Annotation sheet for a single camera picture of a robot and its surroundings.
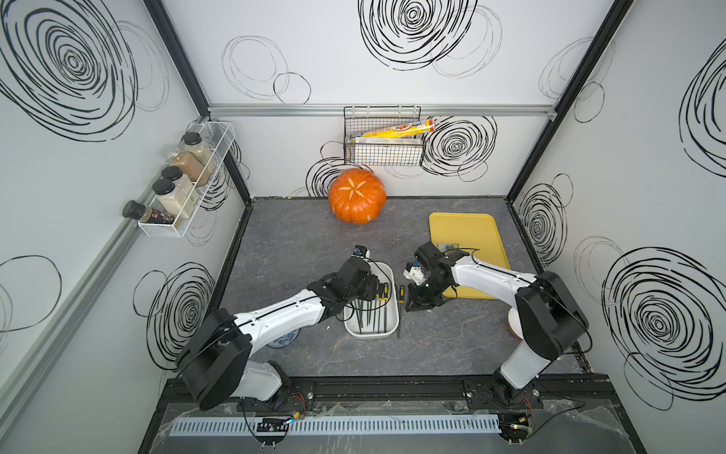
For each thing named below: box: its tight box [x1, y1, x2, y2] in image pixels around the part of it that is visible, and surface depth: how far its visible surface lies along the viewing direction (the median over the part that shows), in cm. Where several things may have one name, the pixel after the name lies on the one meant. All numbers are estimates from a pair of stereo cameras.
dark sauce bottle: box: [121, 199, 175, 225], surface depth 62 cm
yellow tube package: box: [350, 119, 436, 140], surface depth 88 cm
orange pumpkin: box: [328, 168, 387, 226], surface depth 107 cm
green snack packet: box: [437, 243, 460, 253], surface depth 106 cm
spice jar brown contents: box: [166, 149, 211, 187], surface depth 74 cm
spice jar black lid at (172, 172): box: [160, 165, 184, 181], surface depth 68 cm
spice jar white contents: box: [152, 178, 194, 220], surface depth 67 cm
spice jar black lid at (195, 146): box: [183, 131, 213, 166], surface depth 77 cm
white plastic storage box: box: [343, 261, 400, 340], surface depth 88 cm
